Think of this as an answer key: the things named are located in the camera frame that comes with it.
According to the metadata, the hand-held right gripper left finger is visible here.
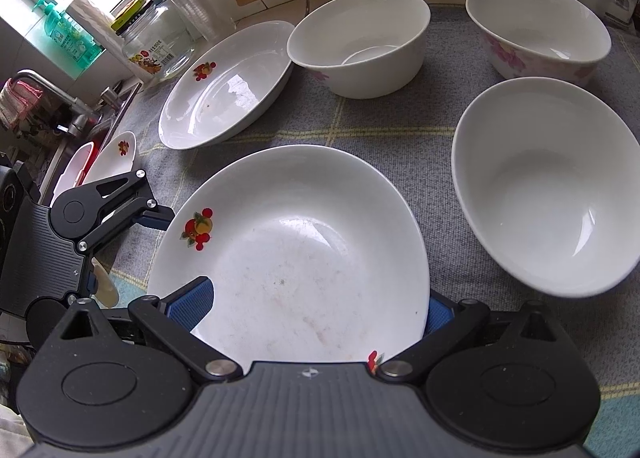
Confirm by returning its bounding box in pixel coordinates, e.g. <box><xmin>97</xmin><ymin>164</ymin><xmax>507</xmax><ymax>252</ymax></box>
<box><xmin>59</xmin><ymin>276</ymin><xmax>244</xmax><ymax>385</ymax></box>

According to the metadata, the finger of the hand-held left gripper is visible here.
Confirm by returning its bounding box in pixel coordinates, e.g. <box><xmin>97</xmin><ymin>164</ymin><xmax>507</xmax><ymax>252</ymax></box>
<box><xmin>77</xmin><ymin>168</ymin><xmax>175</xmax><ymax>257</ymax></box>

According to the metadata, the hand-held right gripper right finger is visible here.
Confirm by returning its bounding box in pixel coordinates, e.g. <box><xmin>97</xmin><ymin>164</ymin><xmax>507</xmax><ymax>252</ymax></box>
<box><xmin>376</xmin><ymin>290</ymin><xmax>560</xmax><ymax>385</ymax></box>

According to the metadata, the white plate with fruit print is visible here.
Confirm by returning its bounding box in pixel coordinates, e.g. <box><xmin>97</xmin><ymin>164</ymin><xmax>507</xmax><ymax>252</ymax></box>
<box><xmin>158</xmin><ymin>20</ymin><xmax>296</xmax><ymax>151</ymax></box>
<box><xmin>147</xmin><ymin>144</ymin><xmax>431</xmax><ymax>370</ymax></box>
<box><xmin>82</xmin><ymin>131</ymin><xmax>137</xmax><ymax>185</ymax></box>

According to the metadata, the white bowl with pink flowers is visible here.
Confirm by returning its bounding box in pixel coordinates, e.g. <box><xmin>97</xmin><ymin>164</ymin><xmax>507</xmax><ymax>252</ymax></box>
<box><xmin>465</xmin><ymin>0</ymin><xmax>612</xmax><ymax>87</ymax></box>
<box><xmin>287</xmin><ymin>0</ymin><xmax>432</xmax><ymax>99</ymax></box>

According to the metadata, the light blue mat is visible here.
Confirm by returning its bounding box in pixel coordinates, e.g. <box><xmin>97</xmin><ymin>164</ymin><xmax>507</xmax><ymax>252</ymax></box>
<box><xmin>107</xmin><ymin>265</ymin><xmax>153</xmax><ymax>309</ymax></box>

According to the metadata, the cream white curved piece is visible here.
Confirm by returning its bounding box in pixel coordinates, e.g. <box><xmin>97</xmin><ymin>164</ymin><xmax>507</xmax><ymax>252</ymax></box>
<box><xmin>91</xmin><ymin>260</ymin><xmax>121</xmax><ymax>309</ymax></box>

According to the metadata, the red basin in sink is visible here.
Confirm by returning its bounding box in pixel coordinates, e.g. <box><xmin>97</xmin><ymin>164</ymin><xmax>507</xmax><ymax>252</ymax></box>
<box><xmin>50</xmin><ymin>142</ymin><xmax>96</xmax><ymax>204</ymax></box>

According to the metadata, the stainless steel sink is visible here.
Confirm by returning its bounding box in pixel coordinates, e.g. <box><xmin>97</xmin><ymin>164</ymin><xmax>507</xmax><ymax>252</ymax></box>
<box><xmin>37</xmin><ymin>83</ymin><xmax>146</xmax><ymax>206</ymax></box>

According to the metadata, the pink dish cloth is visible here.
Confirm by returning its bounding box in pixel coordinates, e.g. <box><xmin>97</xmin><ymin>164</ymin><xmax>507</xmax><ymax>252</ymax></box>
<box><xmin>0</xmin><ymin>79</ymin><xmax>43</xmax><ymax>131</ymax></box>

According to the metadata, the metal faucet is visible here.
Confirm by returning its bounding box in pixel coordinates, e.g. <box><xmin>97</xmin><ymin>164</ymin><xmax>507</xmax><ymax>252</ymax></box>
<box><xmin>17</xmin><ymin>69</ymin><xmax>126</xmax><ymax>136</ymax></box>

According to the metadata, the glass jar with green lid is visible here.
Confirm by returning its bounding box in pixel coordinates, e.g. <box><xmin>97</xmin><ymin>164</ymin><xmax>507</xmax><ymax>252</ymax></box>
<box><xmin>111</xmin><ymin>0</ymin><xmax>196</xmax><ymax>84</ymax></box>

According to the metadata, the grey checked mat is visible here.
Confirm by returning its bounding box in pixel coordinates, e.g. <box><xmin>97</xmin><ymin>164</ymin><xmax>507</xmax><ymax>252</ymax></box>
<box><xmin>107</xmin><ymin>3</ymin><xmax>640</xmax><ymax>439</ymax></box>

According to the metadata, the green dish soap bottle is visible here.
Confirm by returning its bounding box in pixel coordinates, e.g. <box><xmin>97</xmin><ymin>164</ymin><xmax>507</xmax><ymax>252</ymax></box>
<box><xmin>34</xmin><ymin>0</ymin><xmax>106</xmax><ymax>79</ymax></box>

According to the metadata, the paper towel roll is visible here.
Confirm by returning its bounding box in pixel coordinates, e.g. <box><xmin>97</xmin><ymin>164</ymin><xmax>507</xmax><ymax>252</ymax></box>
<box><xmin>65</xmin><ymin>0</ymin><xmax>116</xmax><ymax>39</ymax></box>

